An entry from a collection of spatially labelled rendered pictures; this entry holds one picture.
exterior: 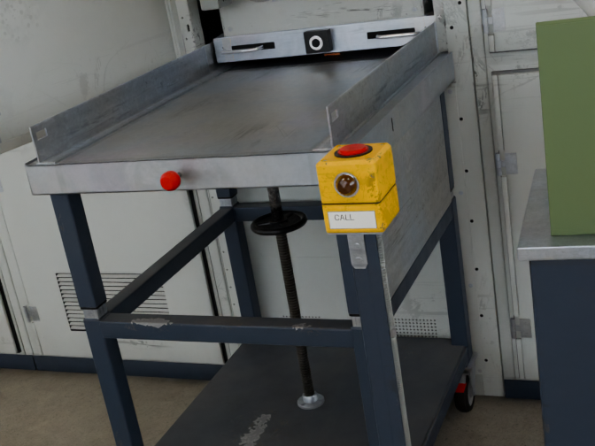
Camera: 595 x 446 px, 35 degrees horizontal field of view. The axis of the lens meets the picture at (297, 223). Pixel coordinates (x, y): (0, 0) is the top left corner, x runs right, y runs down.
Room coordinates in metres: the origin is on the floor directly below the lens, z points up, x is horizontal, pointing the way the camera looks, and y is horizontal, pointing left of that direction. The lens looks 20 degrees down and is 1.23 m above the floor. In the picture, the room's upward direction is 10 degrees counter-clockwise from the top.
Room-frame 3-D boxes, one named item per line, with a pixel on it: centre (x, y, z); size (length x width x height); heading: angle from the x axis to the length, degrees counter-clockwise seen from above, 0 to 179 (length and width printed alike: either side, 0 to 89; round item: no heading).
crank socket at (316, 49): (2.12, -0.11, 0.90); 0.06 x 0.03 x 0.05; 65
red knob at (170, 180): (1.47, 0.19, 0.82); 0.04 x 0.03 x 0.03; 155
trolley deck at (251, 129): (1.79, 0.04, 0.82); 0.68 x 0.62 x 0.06; 155
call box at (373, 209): (1.15, -0.09, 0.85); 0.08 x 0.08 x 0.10; 65
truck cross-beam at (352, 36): (2.15, -0.13, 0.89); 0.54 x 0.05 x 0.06; 65
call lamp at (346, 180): (1.11, -0.07, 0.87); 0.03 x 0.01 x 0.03; 65
